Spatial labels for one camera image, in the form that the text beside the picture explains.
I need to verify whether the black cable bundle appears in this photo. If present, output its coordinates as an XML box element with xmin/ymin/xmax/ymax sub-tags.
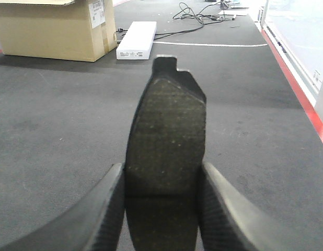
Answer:
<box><xmin>116</xmin><ymin>0</ymin><xmax>250</xmax><ymax>41</ymax></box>

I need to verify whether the large cardboard box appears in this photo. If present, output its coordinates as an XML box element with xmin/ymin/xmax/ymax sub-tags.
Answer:
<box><xmin>0</xmin><ymin>1</ymin><xmax>117</xmax><ymax>62</ymax></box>

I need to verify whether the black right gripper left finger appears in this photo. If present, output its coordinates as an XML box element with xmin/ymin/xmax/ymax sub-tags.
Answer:
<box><xmin>0</xmin><ymin>163</ymin><xmax>124</xmax><ymax>250</ymax></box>

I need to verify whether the dark brake pad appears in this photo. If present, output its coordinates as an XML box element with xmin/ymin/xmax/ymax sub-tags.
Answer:
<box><xmin>125</xmin><ymin>55</ymin><xmax>206</xmax><ymax>250</ymax></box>

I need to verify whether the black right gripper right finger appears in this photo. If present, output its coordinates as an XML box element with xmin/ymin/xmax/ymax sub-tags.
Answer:
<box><xmin>198</xmin><ymin>162</ymin><xmax>300</xmax><ymax>250</ymax></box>

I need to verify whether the red conveyor frame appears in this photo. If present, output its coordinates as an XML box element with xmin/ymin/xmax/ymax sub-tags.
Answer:
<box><xmin>254</xmin><ymin>21</ymin><xmax>323</xmax><ymax>143</ymax></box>

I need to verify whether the long white box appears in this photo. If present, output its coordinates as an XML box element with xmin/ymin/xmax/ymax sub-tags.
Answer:
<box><xmin>116</xmin><ymin>21</ymin><xmax>157</xmax><ymax>60</ymax></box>

